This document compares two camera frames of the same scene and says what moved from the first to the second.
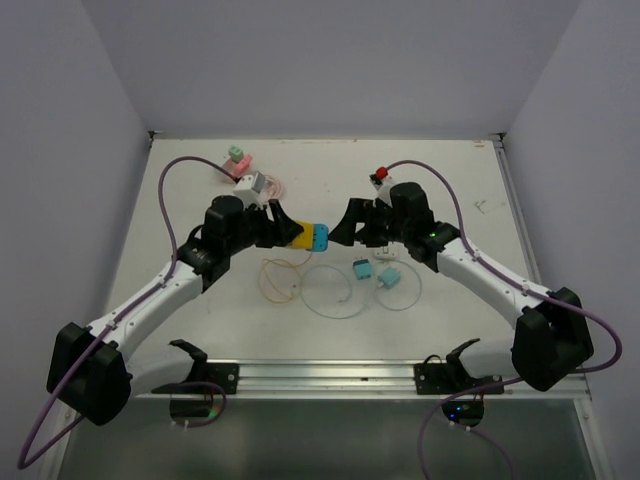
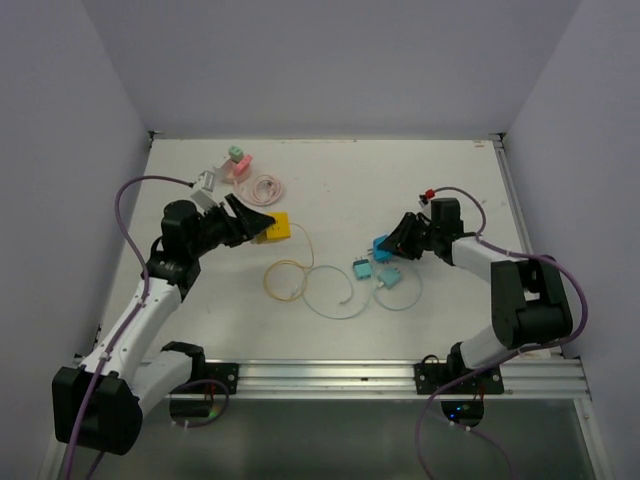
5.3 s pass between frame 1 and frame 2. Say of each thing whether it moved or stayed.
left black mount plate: stayed
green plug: stayed
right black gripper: moved
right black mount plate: stayed
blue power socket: moved
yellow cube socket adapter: moved
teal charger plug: stayed
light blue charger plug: stayed
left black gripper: moved
